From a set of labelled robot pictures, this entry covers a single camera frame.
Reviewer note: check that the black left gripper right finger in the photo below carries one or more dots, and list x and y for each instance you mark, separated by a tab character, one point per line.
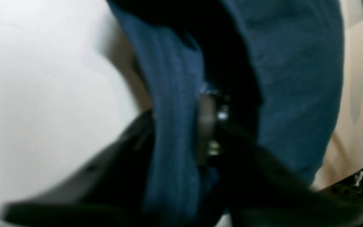
255	187

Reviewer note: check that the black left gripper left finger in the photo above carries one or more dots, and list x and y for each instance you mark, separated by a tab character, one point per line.
105	192

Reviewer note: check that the dark blue t-shirt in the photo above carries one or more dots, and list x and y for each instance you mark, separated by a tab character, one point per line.
275	67

